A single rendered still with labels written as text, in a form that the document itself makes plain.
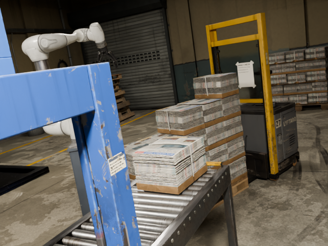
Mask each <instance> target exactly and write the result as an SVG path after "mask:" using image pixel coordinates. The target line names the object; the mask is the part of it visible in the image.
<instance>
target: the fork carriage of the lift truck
mask: <svg viewBox="0 0 328 246"><path fill-rule="evenodd" d="M245 153H246V155H245V156H246V168H247V174H252V175H256V177H258V178H264V179H267V178H269V173H268V163H267V153H265V152H257V151H249V150H245Z"/></svg>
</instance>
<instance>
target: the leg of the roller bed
mask: <svg viewBox="0 0 328 246"><path fill-rule="evenodd" d="M223 199H224V206H225V218H226V226H227V232H228V242H229V246H238V239H237V231H236V222H235V214H234V205H233V197H232V188H231V183H230V184H229V186H228V187H227V189H226V190H225V191H224V193H223Z"/></svg>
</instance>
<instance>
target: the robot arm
mask: <svg viewBox="0 0 328 246"><path fill-rule="evenodd" d="M76 41H78V42H86V41H94V42H95V44H96V46H97V48H98V49H99V52H98V59H97V61H98V62H100V63H103V61H102V59H103V56H104V57H109V58H110V59H111V60H113V63H114V66H115V68H117V62H116V61H117V58H116V57H115V56H114V54H113V53H112V51H108V49H107V43H106V41H105V38H104V32H103V30H102V28H101V26H100V25H99V24H98V23H92V24H90V27H89V29H87V28H82V29H77V30H75V31H74V32H73V34H62V33H54V34H41V35H35V36H31V37H29V38H27V39H26V40H25V41H24V42H23V43H22V46H21V47H22V50H23V52H24V54H26V55H27V56H28V57H29V58H30V60H31V61H32V62H34V65H35V69H36V71H41V70H48V69H50V66H49V63H48V58H49V52H51V51H54V50H57V49H60V48H63V47H65V46H67V45H69V44H71V43H74V42H76ZM100 54H101V58H100ZM43 129H44V131H45V132H46V133H48V134H50V135H53V136H66V135H68V136H70V137H71V145H70V146H69V149H71V148H75V147H77V144H76V139H75V134H74V129H73V125H72V120H71V118H70V119H67V120H64V121H61V122H58V123H54V124H51V125H48V126H44V127H43Z"/></svg>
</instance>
